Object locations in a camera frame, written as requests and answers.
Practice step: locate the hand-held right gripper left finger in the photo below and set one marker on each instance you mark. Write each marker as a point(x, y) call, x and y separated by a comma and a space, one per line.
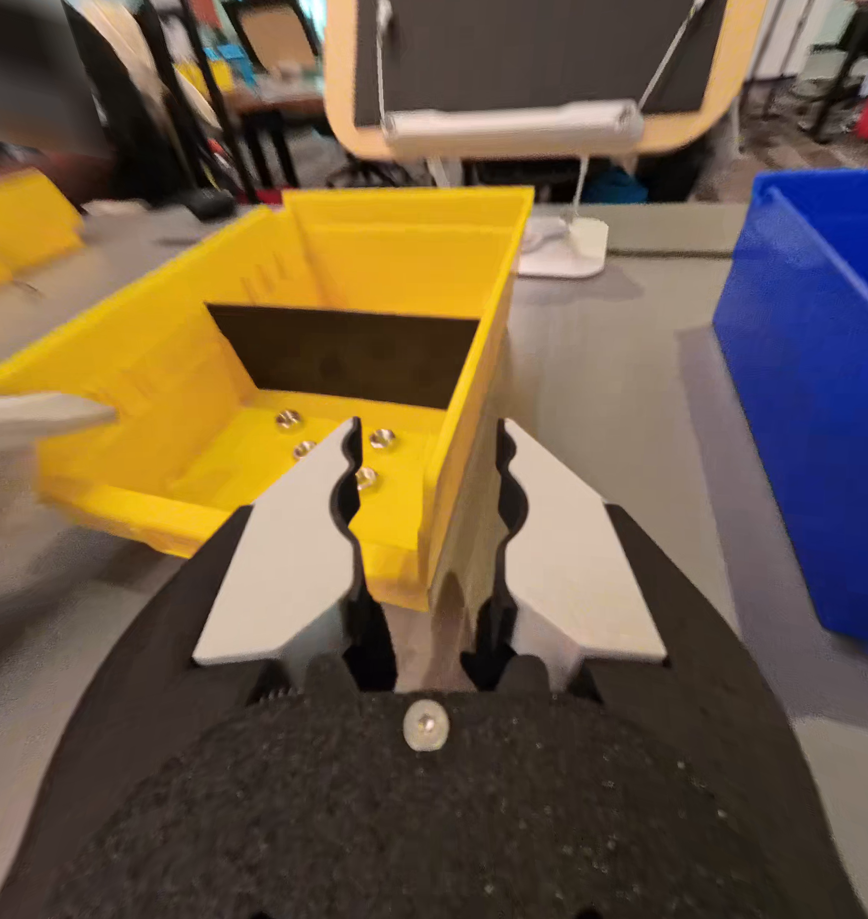
point(290, 567)

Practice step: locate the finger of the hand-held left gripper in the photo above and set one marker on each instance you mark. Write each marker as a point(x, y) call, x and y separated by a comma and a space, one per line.
point(39, 416)
point(3, 495)

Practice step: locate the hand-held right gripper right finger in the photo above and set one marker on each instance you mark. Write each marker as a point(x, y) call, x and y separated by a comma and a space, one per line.
point(577, 574)

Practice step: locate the yellow plastic bin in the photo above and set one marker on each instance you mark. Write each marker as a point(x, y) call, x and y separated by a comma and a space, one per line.
point(17, 222)
point(154, 373)

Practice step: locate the blue plastic bin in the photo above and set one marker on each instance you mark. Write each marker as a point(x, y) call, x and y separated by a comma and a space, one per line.
point(814, 395)

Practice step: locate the grey desk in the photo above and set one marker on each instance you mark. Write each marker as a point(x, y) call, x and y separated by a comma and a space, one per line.
point(620, 359)

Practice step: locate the silver hex nut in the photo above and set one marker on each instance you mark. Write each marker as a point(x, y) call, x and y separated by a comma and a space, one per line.
point(366, 477)
point(289, 418)
point(382, 438)
point(303, 450)

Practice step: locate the wooden chair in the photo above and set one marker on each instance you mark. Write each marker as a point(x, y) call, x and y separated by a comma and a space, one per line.
point(276, 32)

